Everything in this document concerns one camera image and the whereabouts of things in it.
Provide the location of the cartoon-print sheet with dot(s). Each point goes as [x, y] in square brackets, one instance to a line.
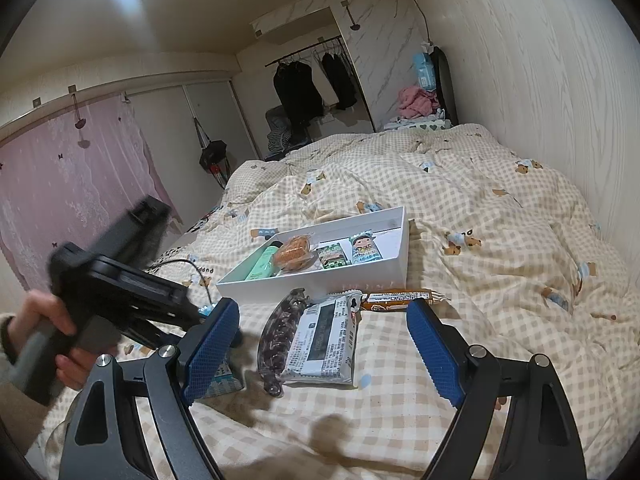
[202, 223]

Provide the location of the white cardboard box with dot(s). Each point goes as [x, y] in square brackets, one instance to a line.
[310, 285]

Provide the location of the white wall shelf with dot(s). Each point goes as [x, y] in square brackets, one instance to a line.
[290, 25]

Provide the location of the pink clothes pile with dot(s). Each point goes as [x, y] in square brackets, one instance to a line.
[417, 102]

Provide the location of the green tube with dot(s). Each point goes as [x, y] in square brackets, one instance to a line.
[260, 264]

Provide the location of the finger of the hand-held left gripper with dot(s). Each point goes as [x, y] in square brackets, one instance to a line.
[150, 336]

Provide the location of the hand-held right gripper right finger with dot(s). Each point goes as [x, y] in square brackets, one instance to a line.
[432, 355]

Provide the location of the pink curtain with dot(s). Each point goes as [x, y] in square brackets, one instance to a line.
[75, 175]

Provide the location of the blue lollipop packet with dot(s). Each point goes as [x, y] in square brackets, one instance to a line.
[365, 250]

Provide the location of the black hanging coat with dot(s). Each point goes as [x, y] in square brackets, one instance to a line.
[297, 92]

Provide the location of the dark wall hanger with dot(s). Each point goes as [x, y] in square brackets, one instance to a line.
[352, 20]

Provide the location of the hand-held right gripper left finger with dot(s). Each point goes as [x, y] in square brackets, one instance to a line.
[210, 355]

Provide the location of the black hanging garment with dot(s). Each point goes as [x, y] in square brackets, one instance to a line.
[340, 80]

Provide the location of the heart-print cloth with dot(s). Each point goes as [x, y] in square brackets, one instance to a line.
[415, 124]

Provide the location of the person's left hand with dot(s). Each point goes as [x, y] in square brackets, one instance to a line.
[37, 307]

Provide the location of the brown striped snack bar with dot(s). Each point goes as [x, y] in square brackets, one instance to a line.
[395, 298]

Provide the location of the bagged orange pastry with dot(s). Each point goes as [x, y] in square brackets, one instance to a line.
[292, 255]

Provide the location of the checked bear-print duvet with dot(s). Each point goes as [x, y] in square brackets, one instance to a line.
[475, 240]

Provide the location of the white packet with dark label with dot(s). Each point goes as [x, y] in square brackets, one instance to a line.
[325, 340]

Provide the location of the green snack packet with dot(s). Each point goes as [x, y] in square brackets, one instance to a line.
[332, 256]

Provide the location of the striped cloth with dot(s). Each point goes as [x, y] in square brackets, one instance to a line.
[282, 135]

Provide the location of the black clothes rail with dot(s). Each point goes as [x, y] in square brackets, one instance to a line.
[305, 49]

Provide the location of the blue striped packet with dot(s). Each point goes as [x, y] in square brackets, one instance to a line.
[222, 384]

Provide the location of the clear hair claw clip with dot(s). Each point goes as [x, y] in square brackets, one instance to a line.
[277, 340]

